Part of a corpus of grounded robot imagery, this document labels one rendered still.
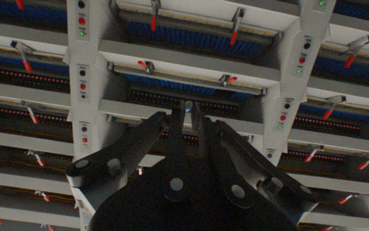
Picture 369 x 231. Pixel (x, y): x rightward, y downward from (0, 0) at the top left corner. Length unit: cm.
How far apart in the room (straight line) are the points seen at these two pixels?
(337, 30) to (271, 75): 25
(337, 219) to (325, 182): 25
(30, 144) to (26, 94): 20
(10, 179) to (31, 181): 9
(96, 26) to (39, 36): 20
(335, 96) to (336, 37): 20
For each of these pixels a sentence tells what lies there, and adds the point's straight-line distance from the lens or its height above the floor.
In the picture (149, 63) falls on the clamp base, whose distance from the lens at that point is 41.
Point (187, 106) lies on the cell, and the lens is 20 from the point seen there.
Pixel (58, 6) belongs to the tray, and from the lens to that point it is 69.
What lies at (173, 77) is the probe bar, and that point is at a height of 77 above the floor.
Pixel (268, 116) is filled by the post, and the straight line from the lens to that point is 49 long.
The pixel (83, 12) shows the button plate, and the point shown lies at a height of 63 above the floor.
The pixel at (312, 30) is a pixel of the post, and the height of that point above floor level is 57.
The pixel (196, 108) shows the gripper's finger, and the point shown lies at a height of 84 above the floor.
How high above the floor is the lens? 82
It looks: 12 degrees up
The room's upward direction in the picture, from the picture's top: 171 degrees counter-clockwise
